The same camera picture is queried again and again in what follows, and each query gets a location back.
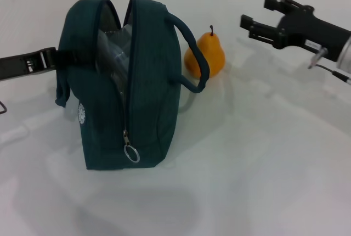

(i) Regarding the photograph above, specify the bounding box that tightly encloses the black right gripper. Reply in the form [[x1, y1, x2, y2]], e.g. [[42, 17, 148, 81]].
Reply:
[[240, 0, 351, 63]]

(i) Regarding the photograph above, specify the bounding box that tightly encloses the right gripper dark cable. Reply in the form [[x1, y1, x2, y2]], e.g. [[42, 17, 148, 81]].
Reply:
[[307, 48, 351, 86]]

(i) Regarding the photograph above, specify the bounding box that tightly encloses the dark teal insulated lunch bag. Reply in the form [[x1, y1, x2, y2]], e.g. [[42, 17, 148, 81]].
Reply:
[[54, 0, 211, 171]]

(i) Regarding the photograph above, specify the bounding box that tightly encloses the yellow orange pear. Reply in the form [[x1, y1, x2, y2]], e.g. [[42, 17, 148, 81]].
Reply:
[[184, 25, 226, 80]]

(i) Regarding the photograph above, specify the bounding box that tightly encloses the clear container with blue-rimmed lid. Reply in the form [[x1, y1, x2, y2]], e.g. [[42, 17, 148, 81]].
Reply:
[[97, 26, 133, 94]]

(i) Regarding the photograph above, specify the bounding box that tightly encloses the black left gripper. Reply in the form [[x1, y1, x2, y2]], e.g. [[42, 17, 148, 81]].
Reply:
[[0, 47, 94, 82]]

